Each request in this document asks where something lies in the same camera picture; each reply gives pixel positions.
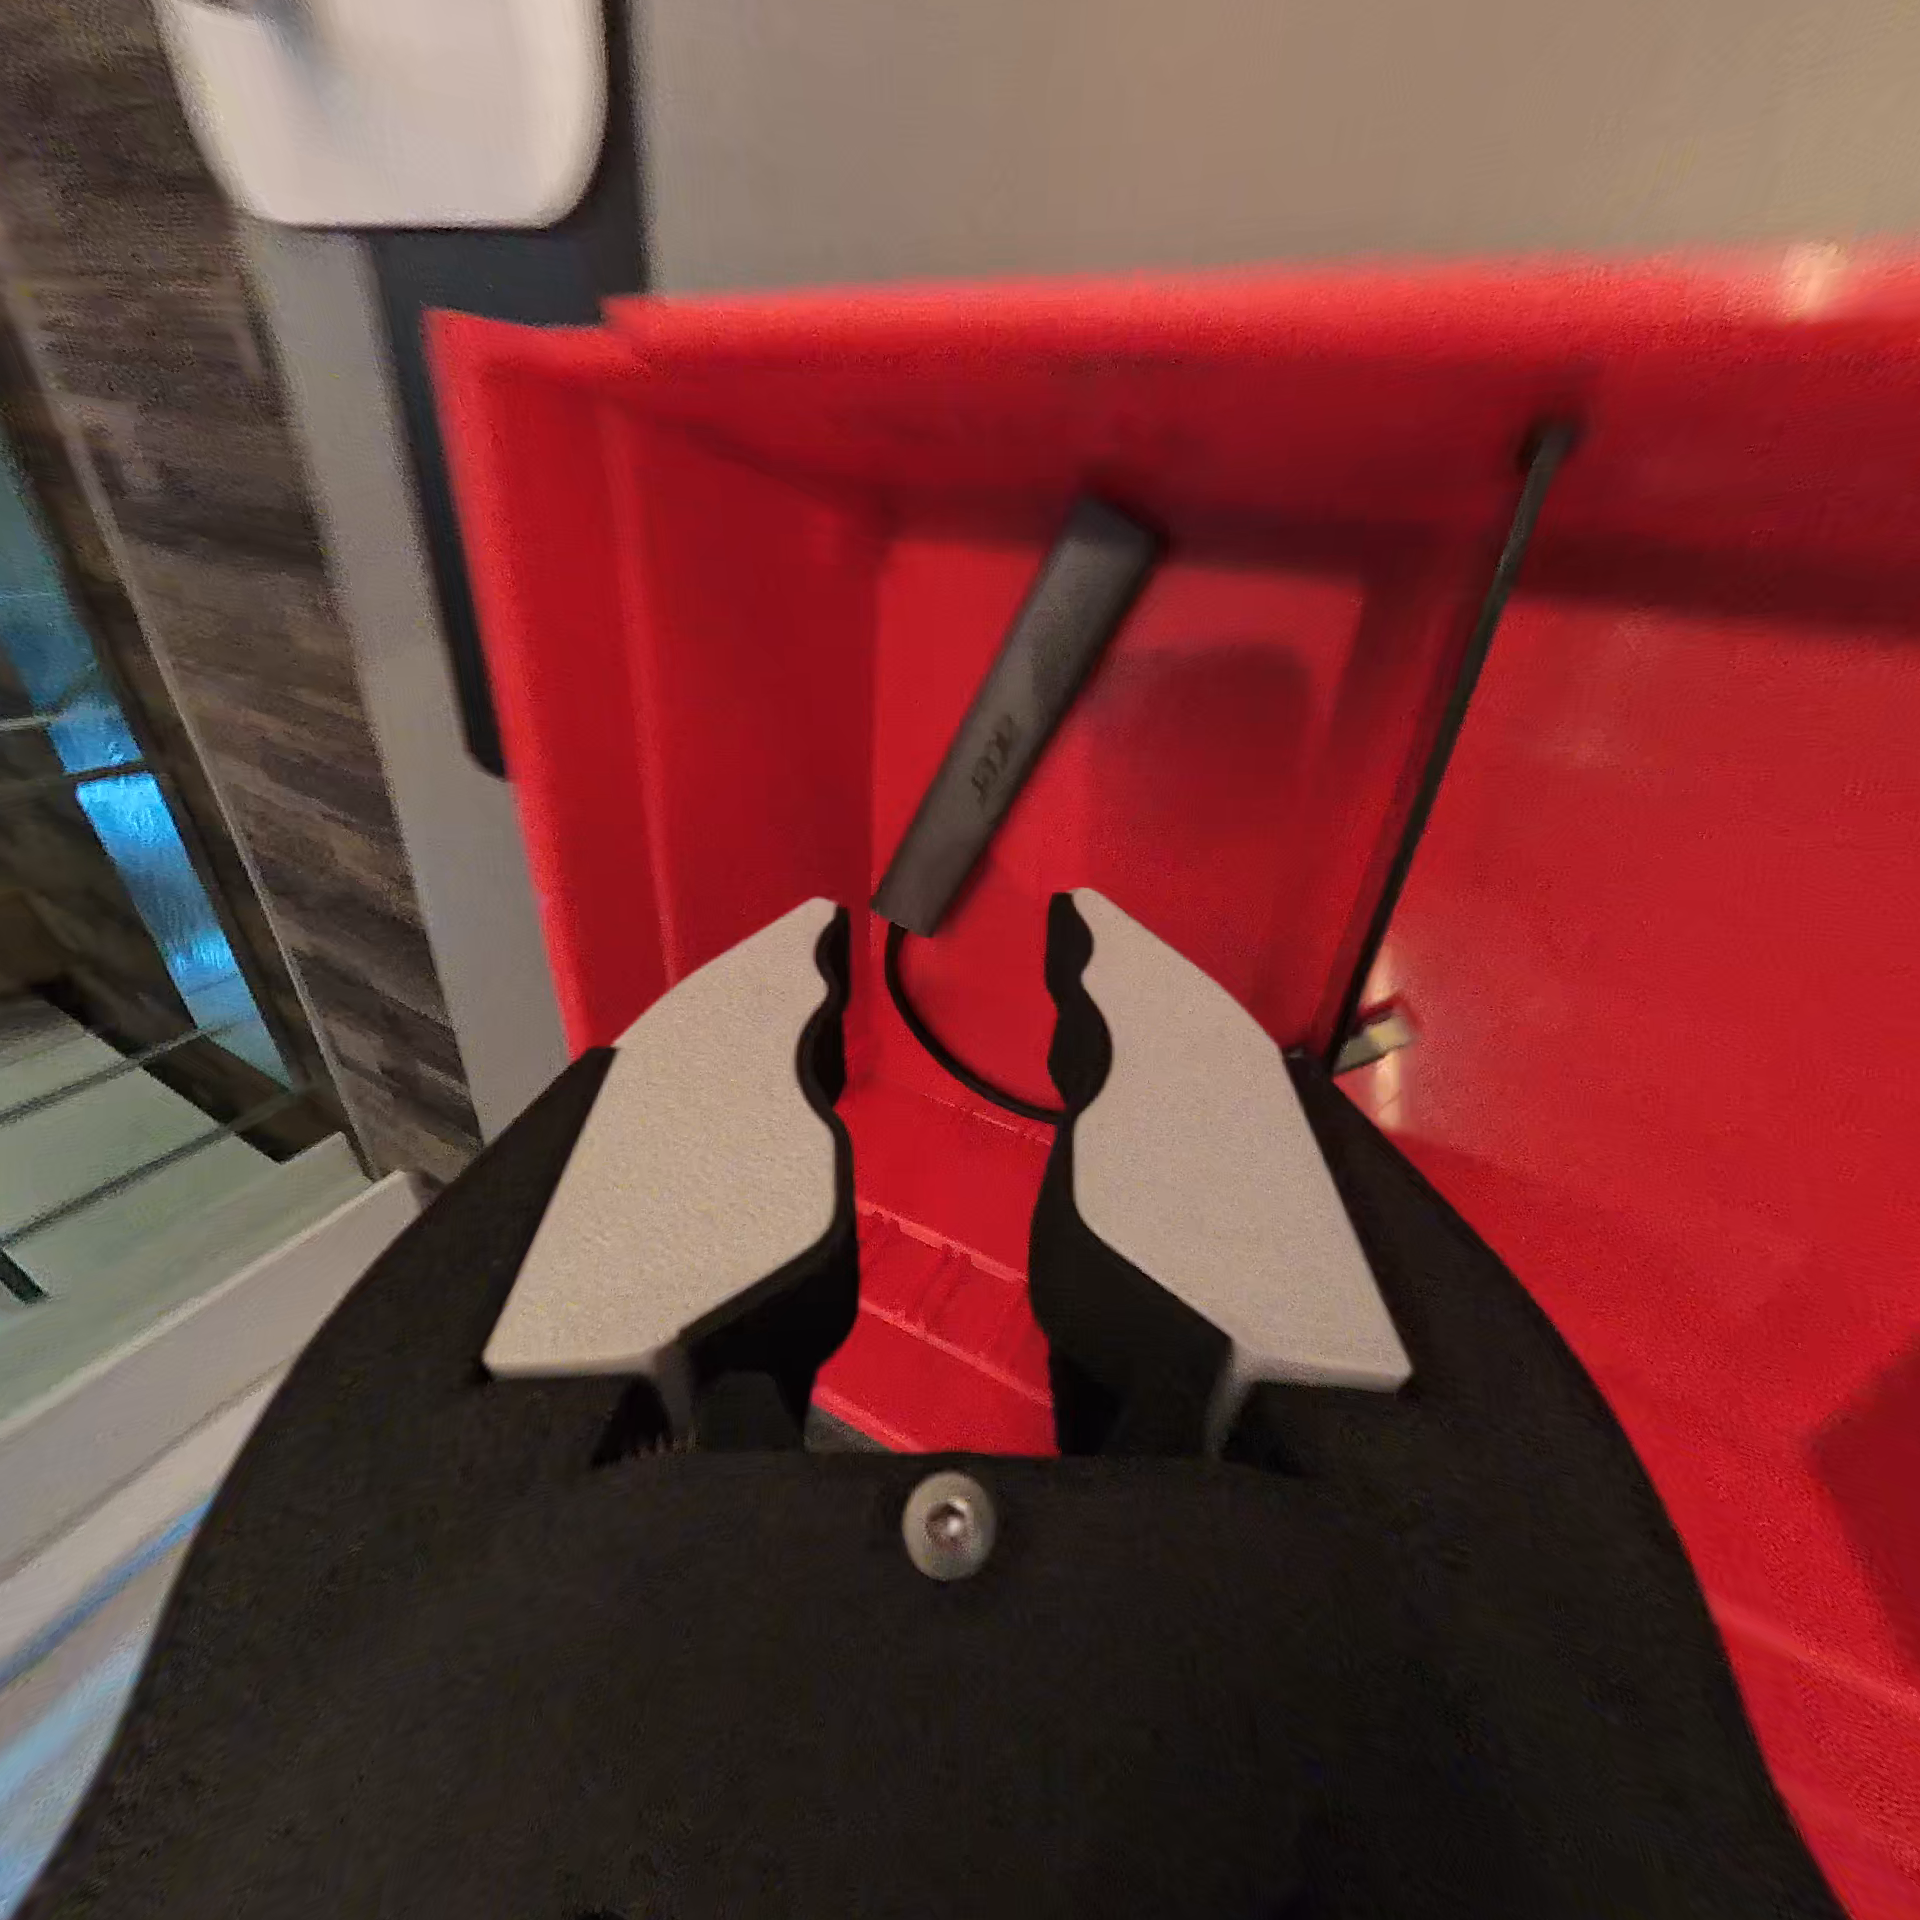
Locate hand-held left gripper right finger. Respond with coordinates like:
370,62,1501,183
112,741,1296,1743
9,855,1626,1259
1028,886,1415,1461

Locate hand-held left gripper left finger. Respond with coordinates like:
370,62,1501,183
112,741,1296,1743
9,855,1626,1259
483,895,859,1453

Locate grey usb hub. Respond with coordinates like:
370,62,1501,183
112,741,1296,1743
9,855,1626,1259
872,496,1163,1125

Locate red plastic bin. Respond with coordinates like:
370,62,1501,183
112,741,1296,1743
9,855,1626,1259
423,246,1920,1920

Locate black bin divider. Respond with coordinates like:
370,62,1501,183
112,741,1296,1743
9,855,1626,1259
1317,420,1580,1075

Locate white rounded base plate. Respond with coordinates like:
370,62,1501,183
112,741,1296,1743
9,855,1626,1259
159,0,609,231

